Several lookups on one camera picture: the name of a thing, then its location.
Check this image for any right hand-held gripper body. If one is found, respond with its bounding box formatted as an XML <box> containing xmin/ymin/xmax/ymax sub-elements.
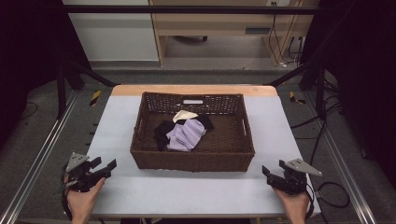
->
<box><xmin>266</xmin><ymin>158</ymin><xmax>323</xmax><ymax>196</ymax></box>

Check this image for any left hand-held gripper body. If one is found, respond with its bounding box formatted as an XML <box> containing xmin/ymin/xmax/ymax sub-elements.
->
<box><xmin>61</xmin><ymin>152</ymin><xmax>112</xmax><ymax>193</ymax></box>

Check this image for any black sock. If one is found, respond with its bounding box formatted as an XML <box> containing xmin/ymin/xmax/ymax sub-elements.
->
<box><xmin>153</xmin><ymin>114</ymin><xmax>215</xmax><ymax>152</ymax></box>

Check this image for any lilac sock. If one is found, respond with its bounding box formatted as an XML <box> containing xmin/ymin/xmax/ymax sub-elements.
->
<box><xmin>165</xmin><ymin>119</ymin><xmax>207</xmax><ymax>153</ymax></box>

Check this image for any brown woven basket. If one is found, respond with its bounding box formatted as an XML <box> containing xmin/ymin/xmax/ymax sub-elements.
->
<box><xmin>130</xmin><ymin>91</ymin><xmax>256</xmax><ymax>173</ymax></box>

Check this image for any cream sock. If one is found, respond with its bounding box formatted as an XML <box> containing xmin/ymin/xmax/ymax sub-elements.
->
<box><xmin>172</xmin><ymin>109</ymin><xmax>199</xmax><ymax>124</ymax></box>

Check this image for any person's left hand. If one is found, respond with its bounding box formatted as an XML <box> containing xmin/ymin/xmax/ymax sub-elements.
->
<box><xmin>64</xmin><ymin>175</ymin><xmax>106</xmax><ymax>224</ymax></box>

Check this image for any person's right hand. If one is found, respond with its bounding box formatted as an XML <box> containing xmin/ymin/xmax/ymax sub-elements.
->
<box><xmin>272</xmin><ymin>186</ymin><xmax>311</xmax><ymax>224</ymax></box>

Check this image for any yellow black striped tape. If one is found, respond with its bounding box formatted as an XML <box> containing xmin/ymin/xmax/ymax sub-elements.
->
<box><xmin>289</xmin><ymin>91</ymin><xmax>307</xmax><ymax>105</ymax></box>
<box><xmin>89</xmin><ymin>90</ymin><xmax>103</xmax><ymax>107</ymax></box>

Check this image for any black curtain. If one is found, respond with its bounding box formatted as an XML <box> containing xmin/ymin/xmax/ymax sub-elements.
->
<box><xmin>300</xmin><ymin>0</ymin><xmax>396</xmax><ymax>188</ymax></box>
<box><xmin>0</xmin><ymin>0</ymin><xmax>93</xmax><ymax>147</ymax></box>

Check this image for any white cabinet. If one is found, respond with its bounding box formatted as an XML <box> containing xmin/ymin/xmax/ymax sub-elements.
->
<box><xmin>61</xmin><ymin>0</ymin><xmax>161</xmax><ymax>63</ymax></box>

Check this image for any wooden desk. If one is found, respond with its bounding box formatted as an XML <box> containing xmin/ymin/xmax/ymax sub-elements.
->
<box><xmin>148</xmin><ymin>0</ymin><xmax>321</xmax><ymax>67</ymax></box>

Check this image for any black cable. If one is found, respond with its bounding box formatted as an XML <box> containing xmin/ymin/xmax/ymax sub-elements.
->
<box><xmin>315</xmin><ymin>181</ymin><xmax>351</xmax><ymax>209</ymax></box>
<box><xmin>20</xmin><ymin>101</ymin><xmax>39</xmax><ymax>120</ymax></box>

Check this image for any aluminium rail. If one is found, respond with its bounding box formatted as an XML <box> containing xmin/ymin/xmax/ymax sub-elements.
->
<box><xmin>0</xmin><ymin>89</ymin><xmax>80</xmax><ymax>224</ymax></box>
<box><xmin>302</xmin><ymin>91</ymin><xmax>378</xmax><ymax>224</ymax></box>

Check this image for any black cables bundle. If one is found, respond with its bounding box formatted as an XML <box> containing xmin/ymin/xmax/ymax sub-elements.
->
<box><xmin>290</xmin><ymin>77</ymin><xmax>344</xmax><ymax>166</ymax></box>

